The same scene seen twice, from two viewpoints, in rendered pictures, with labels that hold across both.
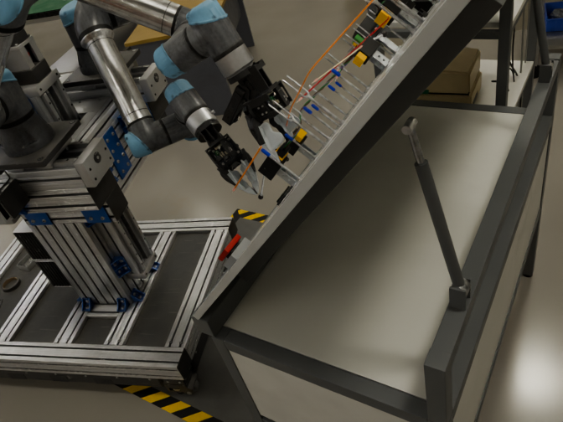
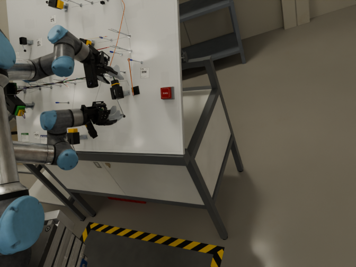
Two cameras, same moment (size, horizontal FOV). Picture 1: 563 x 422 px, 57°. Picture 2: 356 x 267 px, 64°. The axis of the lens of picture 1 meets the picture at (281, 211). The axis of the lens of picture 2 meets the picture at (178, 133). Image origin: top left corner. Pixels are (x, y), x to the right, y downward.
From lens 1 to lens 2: 1.56 m
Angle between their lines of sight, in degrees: 70
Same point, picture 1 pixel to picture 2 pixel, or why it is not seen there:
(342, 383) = (208, 109)
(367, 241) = not seen: hidden behind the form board
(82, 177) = (65, 223)
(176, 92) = (53, 112)
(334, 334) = (186, 118)
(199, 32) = (69, 36)
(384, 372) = (202, 101)
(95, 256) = not seen: outside the picture
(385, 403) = (214, 97)
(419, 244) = not seen: hidden behind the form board
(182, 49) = (70, 49)
